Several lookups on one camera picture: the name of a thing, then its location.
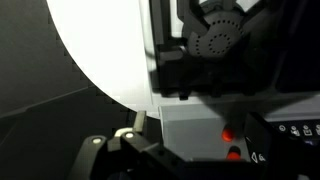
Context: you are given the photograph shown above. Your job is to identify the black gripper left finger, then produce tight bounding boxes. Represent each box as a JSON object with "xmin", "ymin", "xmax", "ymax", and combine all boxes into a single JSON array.
[{"xmin": 66, "ymin": 110, "xmax": 183, "ymax": 180}]

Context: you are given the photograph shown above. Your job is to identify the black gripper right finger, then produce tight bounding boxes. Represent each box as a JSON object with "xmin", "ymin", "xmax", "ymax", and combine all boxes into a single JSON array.
[{"xmin": 244, "ymin": 111, "xmax": 282, "ymax": 180}]

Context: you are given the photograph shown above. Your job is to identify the small red stove button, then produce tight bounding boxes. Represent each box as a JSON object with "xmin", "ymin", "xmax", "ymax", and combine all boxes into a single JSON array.
[
  {"xmin": 226, "ymin": 146, "xmax": 242, "ymax": 162},
  {"xmin": 221, "ymin": 124, "xmax": 236, "ymax": 143}
]

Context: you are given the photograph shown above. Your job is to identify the grey toy stove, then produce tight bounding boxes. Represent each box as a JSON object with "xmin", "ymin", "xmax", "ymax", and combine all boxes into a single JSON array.
[{"xmin": 139, "ymin": 0, "xmax": 320, "ymax": 164}]

